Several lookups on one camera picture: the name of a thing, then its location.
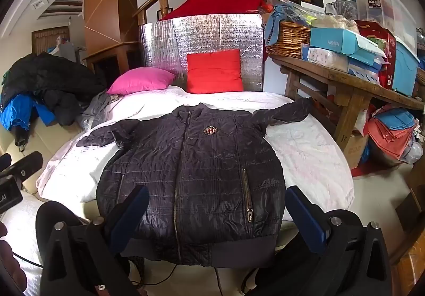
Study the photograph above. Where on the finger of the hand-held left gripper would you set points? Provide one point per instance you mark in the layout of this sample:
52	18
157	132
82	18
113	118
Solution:
28	164

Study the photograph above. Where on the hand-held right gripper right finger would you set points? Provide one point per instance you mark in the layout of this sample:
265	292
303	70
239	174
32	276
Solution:
305	216

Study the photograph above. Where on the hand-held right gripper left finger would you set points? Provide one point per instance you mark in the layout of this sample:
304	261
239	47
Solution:
132	213

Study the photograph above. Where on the black quilted jacket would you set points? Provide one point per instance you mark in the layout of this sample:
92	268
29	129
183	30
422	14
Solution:
199	183

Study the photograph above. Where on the pile of dark clothes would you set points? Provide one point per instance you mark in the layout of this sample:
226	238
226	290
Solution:
49	76

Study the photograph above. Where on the person's left hand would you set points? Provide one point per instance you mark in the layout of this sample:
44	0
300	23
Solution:
10	269

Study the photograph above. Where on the blue jacket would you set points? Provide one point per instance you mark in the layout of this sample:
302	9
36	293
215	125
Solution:
20	111

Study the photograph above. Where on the white bed blanket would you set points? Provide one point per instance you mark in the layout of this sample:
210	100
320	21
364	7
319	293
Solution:
308	156

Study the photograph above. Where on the brown cardboard box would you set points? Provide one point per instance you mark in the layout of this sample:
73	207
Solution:
355	150

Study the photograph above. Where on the grey cloth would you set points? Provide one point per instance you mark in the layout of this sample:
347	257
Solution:
96	110

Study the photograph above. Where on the stack of folded cloths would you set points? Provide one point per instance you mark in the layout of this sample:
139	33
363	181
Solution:
391	131

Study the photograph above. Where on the white plastic bag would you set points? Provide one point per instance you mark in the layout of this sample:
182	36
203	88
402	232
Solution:
414	151

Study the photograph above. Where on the dark wooden cabinet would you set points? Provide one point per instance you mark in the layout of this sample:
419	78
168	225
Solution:
109	63

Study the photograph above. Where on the pink pillow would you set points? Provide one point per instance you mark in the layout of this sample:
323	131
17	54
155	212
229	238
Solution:
141	81

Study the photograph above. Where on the wooden table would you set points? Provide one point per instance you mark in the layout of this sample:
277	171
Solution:
345	90

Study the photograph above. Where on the white and blue box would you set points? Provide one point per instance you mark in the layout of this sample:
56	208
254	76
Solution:
363	71

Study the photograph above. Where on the white tissue pack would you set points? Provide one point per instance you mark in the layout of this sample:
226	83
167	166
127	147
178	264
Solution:
327	58

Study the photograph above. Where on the red pillow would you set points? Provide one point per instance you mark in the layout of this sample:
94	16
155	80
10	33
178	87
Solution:
214	71

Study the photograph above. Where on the blue plastic bin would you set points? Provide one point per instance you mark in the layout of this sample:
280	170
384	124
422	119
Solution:
403	70

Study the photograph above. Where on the wicker basket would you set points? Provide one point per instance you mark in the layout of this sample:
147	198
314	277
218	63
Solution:
289	40

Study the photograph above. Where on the light blue cardboard box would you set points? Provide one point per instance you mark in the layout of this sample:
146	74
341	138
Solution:
338	42

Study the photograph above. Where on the brown wooden column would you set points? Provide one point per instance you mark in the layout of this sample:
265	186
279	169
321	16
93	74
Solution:
109	0

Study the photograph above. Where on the red gift box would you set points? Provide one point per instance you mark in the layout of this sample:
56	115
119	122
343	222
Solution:
381	40

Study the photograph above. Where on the silver foil insulation panel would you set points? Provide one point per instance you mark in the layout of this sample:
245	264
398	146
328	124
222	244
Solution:
212	33

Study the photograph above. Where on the blue cloth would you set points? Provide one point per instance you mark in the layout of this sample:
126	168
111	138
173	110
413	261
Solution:
277	22

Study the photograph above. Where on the beige cloth bundle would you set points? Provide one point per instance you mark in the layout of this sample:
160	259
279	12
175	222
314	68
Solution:
335	22

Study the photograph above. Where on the clear plastic storage box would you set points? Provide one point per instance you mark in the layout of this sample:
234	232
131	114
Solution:
385	5

